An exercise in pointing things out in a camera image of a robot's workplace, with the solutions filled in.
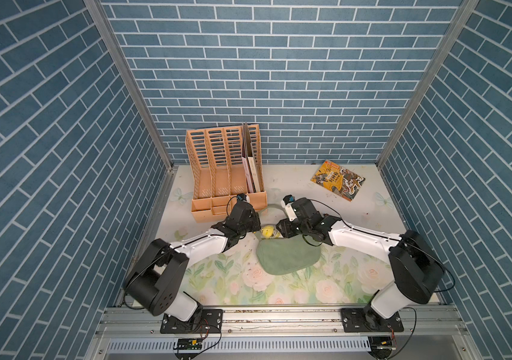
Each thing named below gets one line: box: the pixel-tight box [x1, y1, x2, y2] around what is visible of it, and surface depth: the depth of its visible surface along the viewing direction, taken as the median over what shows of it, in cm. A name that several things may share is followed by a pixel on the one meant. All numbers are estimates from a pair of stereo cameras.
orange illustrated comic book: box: [310, 159, 366, 202], surface depth 115 cm
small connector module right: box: [367, 336, 397, 360], surface depth 72 cm
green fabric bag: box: [256, 234, 322, 276], surface depth 87 cm
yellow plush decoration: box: [261, 225, 275, 240], surface depth 90 cm
